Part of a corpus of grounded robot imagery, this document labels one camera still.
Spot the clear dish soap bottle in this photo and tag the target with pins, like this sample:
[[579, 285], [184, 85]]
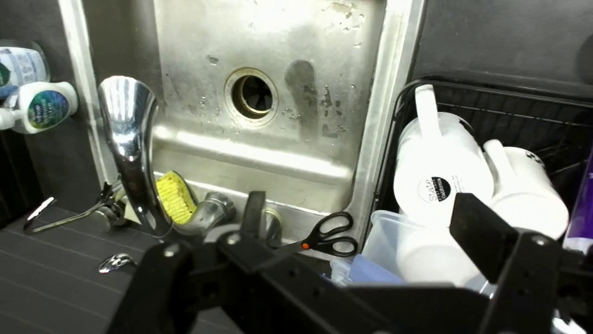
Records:
[[19, 68]]

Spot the yellow sponge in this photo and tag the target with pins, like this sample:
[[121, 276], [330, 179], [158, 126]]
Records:
[[176, 198]]

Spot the white soap pump bottle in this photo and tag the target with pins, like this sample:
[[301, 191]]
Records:
[[43, 109]]

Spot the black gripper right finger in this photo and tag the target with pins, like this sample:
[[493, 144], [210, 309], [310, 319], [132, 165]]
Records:
[[521, 280]]

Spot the stainless steel sink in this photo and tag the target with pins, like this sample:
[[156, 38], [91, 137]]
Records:
[[271, 142]]

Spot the black dish drying rack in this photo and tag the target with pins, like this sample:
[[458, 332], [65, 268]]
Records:
[[525, 113]]

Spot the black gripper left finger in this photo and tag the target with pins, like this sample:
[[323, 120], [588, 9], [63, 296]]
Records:
[[154, 291]]

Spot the metal faucet lever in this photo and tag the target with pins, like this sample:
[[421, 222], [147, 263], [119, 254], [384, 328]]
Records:
[[58, 217]]

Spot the chrome faucet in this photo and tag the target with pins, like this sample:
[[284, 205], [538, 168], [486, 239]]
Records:
[[130, 142]]

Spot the purple bottle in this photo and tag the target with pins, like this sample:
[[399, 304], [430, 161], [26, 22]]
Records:
[[582, 211]]

